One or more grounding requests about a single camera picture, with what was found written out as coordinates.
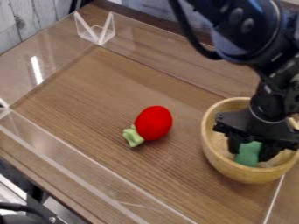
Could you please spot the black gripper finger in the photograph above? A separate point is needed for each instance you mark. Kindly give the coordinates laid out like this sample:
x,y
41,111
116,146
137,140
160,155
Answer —
x,y
234,141
269,150

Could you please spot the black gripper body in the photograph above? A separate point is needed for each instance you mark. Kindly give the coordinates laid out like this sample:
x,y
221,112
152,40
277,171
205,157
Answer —
x,y
240,123

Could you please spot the green rectangular block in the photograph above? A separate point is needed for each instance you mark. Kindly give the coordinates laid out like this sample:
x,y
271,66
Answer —
x,y
246,156

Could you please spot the brown wooden bowl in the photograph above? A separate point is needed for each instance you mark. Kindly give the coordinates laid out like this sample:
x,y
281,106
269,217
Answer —
x,y
214,149

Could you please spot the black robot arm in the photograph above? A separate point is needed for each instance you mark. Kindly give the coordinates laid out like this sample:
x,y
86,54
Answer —
x,y
253,33

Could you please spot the red plush strawberry toy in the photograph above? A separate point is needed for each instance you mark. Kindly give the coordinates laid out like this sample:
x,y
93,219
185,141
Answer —
x,y
152,125

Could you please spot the black metal bracket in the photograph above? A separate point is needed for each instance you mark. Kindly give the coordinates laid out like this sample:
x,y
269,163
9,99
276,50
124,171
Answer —
x,y
46,214

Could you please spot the clear acrylic enclosure wall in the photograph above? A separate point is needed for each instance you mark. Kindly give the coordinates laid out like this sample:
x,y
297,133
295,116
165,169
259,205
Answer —
x,y
74,94

